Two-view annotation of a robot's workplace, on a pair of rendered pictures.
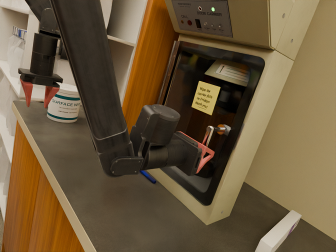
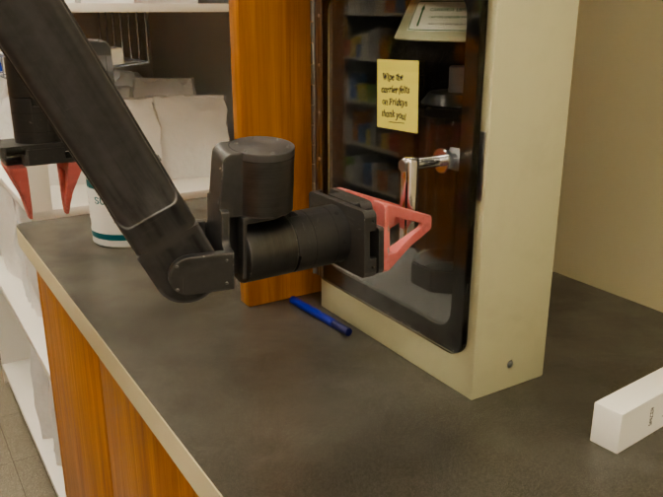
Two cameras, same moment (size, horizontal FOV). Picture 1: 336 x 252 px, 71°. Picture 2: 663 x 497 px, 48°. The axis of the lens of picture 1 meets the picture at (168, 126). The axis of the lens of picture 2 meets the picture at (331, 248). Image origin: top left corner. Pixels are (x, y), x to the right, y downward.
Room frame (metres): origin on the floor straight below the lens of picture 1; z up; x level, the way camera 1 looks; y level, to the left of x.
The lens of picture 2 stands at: (-0.18, -0.19, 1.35)
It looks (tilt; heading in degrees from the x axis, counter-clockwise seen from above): 18 degrees down; 13
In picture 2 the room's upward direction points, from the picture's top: straight up
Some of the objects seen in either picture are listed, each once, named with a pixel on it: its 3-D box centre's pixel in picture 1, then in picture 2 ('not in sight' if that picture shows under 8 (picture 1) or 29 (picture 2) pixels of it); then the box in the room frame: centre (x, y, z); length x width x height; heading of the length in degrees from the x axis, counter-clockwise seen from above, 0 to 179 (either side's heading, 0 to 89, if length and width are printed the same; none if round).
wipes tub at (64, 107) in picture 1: (64, 102); (125, 198); (1.03, 0.48, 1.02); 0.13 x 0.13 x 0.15
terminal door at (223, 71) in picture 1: (192, 118); (385, 153); (0.67, -0.06, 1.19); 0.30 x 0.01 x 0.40; 44
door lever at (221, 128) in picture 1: (210, 141); (421, 195); (0.57, -0.11, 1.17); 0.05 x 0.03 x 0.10; 134
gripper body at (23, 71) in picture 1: (42, 67); (36, 125); (0.65, 0.38, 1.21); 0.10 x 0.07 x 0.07; 135
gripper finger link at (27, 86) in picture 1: (35, 91); (36, 181); (0.65, 0.39, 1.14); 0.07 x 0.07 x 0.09; 45
